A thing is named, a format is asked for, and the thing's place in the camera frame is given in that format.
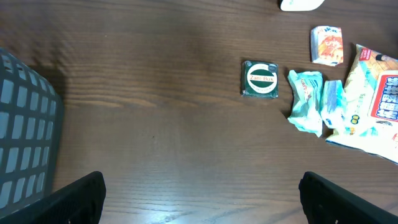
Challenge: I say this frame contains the small green tissue packet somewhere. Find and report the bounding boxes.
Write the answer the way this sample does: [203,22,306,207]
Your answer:
[320,80,346,129]

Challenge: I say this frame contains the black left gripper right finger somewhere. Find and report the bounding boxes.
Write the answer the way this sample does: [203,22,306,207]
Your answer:
[298,171,397,224]

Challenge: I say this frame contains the grey plastic mesh basket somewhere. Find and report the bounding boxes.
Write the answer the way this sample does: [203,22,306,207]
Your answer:
[1,49,64,217]

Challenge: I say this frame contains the yellow wet wipes pack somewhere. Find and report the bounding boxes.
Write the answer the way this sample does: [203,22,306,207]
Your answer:
[326,44,397,163]

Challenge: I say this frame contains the round black red tin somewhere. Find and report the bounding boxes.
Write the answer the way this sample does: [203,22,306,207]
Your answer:
[241,60,279,99]

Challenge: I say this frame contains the white barcode scanner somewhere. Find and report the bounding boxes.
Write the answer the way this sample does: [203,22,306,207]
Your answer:
[280,0,325,12]

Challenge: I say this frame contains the green tissue pack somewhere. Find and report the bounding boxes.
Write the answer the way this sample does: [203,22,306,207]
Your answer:
[288,70,323,138]

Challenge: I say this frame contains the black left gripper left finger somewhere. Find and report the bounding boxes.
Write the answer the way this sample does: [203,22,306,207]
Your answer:
[1,171,106,224]

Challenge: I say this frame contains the small orange box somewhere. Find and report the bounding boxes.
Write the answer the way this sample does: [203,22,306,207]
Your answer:
[310,26,344,67]

